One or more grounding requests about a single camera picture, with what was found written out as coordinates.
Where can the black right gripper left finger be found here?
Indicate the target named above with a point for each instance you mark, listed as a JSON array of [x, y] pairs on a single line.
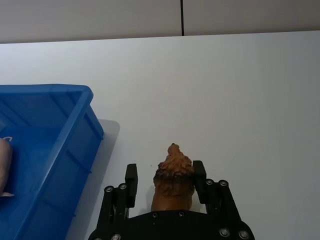
[[131, 185]]

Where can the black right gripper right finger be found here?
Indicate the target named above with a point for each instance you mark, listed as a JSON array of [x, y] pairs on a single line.
[[201, 185]]

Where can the brown lion figurine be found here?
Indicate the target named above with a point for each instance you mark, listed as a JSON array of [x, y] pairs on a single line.
[[172, 180]]

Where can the blue plastic bin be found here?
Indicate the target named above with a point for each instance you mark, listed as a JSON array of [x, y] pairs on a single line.
[[62, 140]]

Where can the pale pink soft toy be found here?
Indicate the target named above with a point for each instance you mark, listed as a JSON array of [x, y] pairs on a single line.
[[5, 165]]

